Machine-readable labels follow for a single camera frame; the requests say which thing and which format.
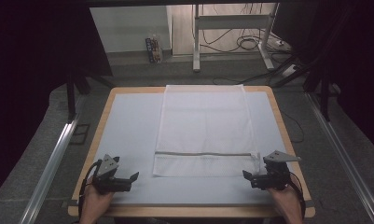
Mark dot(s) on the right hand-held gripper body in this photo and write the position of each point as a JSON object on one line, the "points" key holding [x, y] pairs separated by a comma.
{"points": [[276, 177]]}

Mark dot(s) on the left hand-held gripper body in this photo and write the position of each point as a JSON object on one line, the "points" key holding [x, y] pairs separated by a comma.
{"points": [[106, 169]]}

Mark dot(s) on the white cloth towel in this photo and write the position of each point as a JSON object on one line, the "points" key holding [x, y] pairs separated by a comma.
{"points": [[206, 124]]}

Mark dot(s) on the person's right hand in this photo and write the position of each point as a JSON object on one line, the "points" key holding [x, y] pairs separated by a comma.
{"points": [[288, 203]]}

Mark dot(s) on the person's left hand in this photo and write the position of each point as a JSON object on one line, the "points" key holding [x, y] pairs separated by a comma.
{"points": [[93, 205]]}

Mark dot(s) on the black floor plate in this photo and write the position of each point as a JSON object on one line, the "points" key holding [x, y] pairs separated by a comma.
{"points": [[80, 133]]}

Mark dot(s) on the pale blue table mat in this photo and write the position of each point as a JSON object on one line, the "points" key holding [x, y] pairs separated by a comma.
{"points": [[131, 124]]}

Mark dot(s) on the black metal stand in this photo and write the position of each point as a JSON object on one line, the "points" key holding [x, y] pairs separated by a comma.
{"points": [[324, 99], [71, 99]]}

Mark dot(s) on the large white power strip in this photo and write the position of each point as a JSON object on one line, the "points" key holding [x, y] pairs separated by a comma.
{"points": [[289, 70]]}

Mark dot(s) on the dark curtain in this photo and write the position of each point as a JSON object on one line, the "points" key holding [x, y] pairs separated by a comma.
{"points": [[35, 77], [358, 68]]}

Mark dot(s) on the colourful packet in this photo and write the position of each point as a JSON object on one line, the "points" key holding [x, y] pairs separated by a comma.
{"points": [[154, 49]]}

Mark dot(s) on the small white power strip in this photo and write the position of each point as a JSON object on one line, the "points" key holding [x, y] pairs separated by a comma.
{"points": [[279, 43]]}

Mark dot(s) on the aluminium floor rail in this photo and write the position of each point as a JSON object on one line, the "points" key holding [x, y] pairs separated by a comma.
{"points": [[51, 169], [343, 155]]}

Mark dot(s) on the white metal desk frame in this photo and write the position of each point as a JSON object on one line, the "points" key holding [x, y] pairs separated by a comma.
{"points": [[231, 22]]}

